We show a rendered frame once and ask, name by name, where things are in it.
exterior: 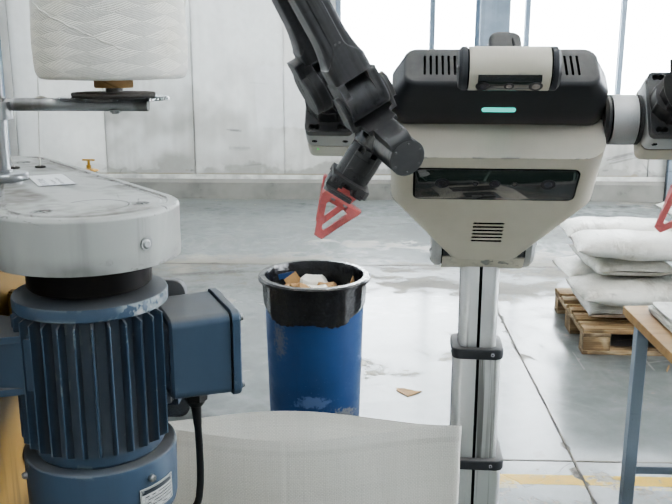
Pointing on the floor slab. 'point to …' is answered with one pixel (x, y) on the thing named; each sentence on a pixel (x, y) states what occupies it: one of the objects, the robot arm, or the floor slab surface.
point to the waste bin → (315, 337)
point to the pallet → (594, 327)
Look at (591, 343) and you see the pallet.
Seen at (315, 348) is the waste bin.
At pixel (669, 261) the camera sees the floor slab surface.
